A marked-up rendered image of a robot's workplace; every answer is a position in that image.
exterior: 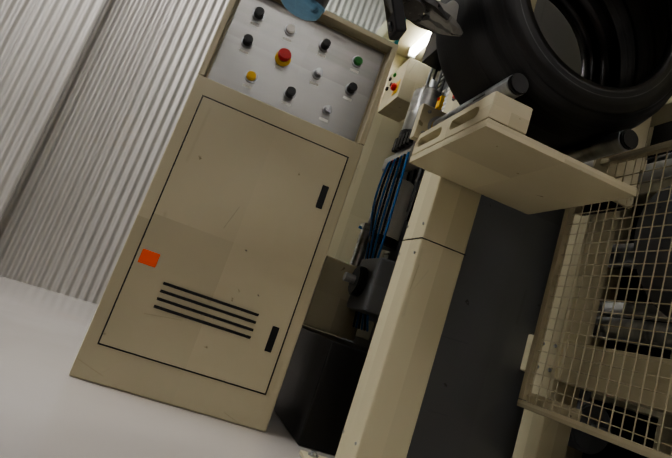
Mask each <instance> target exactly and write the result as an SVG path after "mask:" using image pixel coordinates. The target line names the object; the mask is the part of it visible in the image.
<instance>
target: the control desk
mask: <svg viewBox="0 0 672 458"><path fill-rule="evenodd" d="M397 49H398V45H397V44H395V43H393V42H391V41H389V40H387V39H384V38H382V37H380V36H378V35H376V34H374V33H372V32H370V31H368V30H366V29H364V28H362V27H360V26H358V25H356V24H354V23H352V22H350V21H348V20H346V19H344V18H342V17H340V16H338V15H335V14H333V13H331V12H329V11H327V10H325V12H324V13H323V14H322V15H321V17H320V18H319V19H318V20H316V21H306V20H303V19H300V18H298V17H296V16H295V15H293V14H292V13H290V12H289V11H288V10H287V9H286V8H285V7H284V5H283V4H282V2H281V0H229V2H228V4H227V7H226V9H225V11H224V14H223V16H222V18H221V21H220V23H219V25H218V28H217V30H216V32H215V35H214V37H213V39H212V42H211V44H210V46H209V49H208V51H207V53H206V55H205V58H204V60H203V62H202V65H201V67H200V69H199V72H198V75H197V77H196V79H195V81H194V84H193V86H192V88H191V91H190V93H189V95H188V98H187V100H186V102H185V105H184V107H183V109H182V112H181V114H180V116H179V119H178V121H177V123H176V126H175V128H174V130H173V133H172V135H171V137H170V139H169V142H168V144H167V146H166V149H165V151H164V153H163V156H162V158H161V160H160V163H159V165H158V167H157V170H156V172H155V174H154V177H153V179H152V181H151V184H150V186H149V188H148V191H147V193H146V195H145V198H144V200H143V202H142V205H141V207H140V209H139V212H138V214H137V216H136V219H135V221H134V223H133V226H132V228H131V230H130V233H129V235H128V237H127V240H126V242H125V244H124V247H123V249H122V251H121V254H120V256H119V258H118V261H117V263H116V265H115V267H114V270H113V272H112V274H111V277H110V279H109V281H108V284H107V286H106V288H105V291H104V293H103V295H102V298H101V300H100V302H99V305H98V307H97V309H96V312H95V314H94V316H93V319H92V321H91V323H90V326H89V328H88V330H87V333H86V335H85V337H84V340H83V342H82V344H81V347H80V349H79V351H78V354H77V356H76V358H75V361H74V363H73V365H72V368H71V370H70V372H69V375H70V376H72V377H75V378H79V379H82V380H86V381H89V382H93V383H96V384H99V385H103V386H106V387H110V388H113V389H117V390H120V391H124V392H127V393H131V394H134V395H138V396H141V397H145V398H148V399H152V400H155V401H158V402H162V403H165V404H169V405H172V406H176V407H179V408H183V409H186V410H190V411H193V412H197V413H200V414H204V415H207V416H210V417H214V418H217V419H221V420H224V421H228V422H231V423H235V424H238V425H242V426H245V427H249V428H252V429H256V430H259V431H262V432H265V431H266V430H267V427H268V424H269V421H270V418H271V415H272V412H273V409H274V407H275V404H276V401H277V398H278V395H279V392H280V389H281V386H282V383H283V380H284V377H285V375H286V372H287V369H288V366H289V363H290V360H291V357H292V354H293V351H294V348H295V345H296V343H297V340H298V337H299V334H300V331H301V328H302V325H303V322H304V319H305V316H306V313H307V311H308V308H309V305H310V302H311V299H312V296H313V293H314V290H315V287H316V284H317V281H318V278H319V276H320V273H321V270H322V267H323V264H324V261H325V258H326V255H327V252H328V249H329V246H330V244H331V241H332V238H333V235H334V232H335V229H336V226H337V223H338V220H339V217H340V214H341V212H342V209H343V206H344V203H345V200H346V197H347V194H348V191H349V188H350V185H351V182H352V180H353V177H354V174H355V171H356V168H357V165H358V162H359V159H360V156H361V153H362V150H363V146H364V145H365V142H366V139H367V136H368V133H369V131H370V128H371V125H372V122H373V119H374V116H375V113H376V110H377V107H378V104H379V101H380V99H381V96H382V93H383V90H384V87H385V84H386V81H387V78H388V75H389V72H390V69H391V66H392V64H393V61H394V58H395V55H396V52H397ZM143 249H146V250H149V251H152V252H155V253H158V254H160V257H159V260H158V262H157V264H156V267H155V268H154V267H151V266H148V265H145V264H143V263H140V262H138V260H139V257H140V255H141V252H142V250H143Z"/></svg>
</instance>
